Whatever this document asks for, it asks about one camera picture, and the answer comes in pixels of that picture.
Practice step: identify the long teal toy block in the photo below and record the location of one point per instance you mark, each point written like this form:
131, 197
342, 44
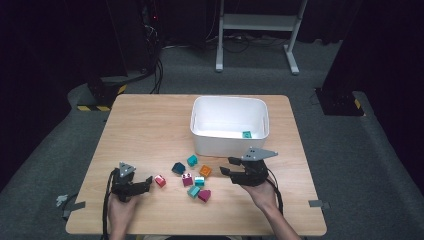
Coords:
246, 134

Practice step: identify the dark equipment rack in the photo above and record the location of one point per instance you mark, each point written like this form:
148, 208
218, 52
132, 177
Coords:
146, 33

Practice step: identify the dark blue toy block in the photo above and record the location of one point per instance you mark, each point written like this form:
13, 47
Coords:
178, 168

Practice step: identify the teal and white toy block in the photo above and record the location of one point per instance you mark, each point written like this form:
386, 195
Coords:
199, 181

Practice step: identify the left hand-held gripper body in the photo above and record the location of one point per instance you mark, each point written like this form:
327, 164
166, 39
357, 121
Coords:
122, 186

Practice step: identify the orange toy block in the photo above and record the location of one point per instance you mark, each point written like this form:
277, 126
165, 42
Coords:
205, 171

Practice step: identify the white metal stand frame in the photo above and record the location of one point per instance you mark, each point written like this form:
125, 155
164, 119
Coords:
220, 40

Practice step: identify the white plastic bin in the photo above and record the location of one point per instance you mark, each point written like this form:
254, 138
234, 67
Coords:
230, 146

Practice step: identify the magenta block with white studs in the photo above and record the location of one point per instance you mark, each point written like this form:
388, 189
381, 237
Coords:
187, 180

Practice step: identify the person's left hand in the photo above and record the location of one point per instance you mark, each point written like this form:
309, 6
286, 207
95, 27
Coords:
119, 210

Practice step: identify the person's right hand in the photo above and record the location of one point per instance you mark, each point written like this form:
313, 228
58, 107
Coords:
263, 196

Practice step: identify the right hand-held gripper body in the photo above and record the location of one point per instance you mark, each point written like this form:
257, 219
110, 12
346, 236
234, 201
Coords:
253, 175

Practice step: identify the teal square toy block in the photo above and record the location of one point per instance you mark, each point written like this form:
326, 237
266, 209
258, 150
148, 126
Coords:
192, 160
193, 191

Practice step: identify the black stand base striped tape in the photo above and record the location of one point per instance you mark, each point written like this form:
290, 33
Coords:
338, 103
103, 95

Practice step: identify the red toy block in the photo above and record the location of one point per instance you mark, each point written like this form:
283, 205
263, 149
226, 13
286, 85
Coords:
160, 180

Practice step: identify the magenta sloped toy block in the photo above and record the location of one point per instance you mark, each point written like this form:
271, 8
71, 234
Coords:
204, 195

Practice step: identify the grey tape strip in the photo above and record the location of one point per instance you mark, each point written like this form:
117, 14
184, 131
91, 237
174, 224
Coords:
74, 207
319, 203

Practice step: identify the white crumpled tape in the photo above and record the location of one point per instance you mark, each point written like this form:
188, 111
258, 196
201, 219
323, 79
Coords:
61, 199

